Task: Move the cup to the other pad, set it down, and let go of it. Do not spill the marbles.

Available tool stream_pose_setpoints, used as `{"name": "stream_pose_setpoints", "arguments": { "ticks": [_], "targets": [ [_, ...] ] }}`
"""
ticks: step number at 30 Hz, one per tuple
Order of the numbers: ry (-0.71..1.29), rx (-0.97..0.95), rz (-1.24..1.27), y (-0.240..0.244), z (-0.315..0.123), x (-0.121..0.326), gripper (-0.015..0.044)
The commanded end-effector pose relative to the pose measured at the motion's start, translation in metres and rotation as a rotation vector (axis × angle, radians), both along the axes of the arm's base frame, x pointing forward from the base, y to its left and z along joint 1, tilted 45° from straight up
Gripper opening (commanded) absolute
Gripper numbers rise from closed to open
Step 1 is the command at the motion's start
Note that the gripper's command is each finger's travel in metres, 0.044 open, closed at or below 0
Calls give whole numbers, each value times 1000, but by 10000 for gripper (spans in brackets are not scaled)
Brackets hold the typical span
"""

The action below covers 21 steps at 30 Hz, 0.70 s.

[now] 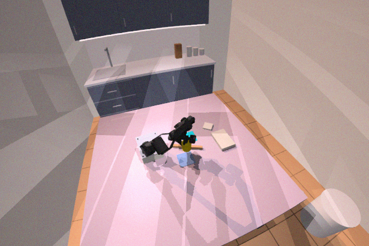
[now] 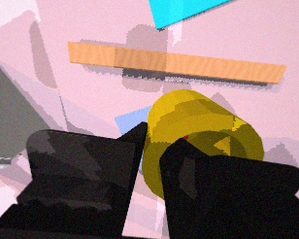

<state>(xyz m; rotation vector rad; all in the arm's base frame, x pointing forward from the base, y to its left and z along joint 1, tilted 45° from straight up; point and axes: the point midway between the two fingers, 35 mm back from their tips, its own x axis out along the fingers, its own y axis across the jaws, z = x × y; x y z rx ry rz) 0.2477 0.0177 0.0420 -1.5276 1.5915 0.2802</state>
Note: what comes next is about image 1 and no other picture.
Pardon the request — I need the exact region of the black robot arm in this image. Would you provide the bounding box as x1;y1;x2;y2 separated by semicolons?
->
139;116;195;157

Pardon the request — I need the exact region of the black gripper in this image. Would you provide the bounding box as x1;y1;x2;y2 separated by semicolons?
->
168;132;196;145

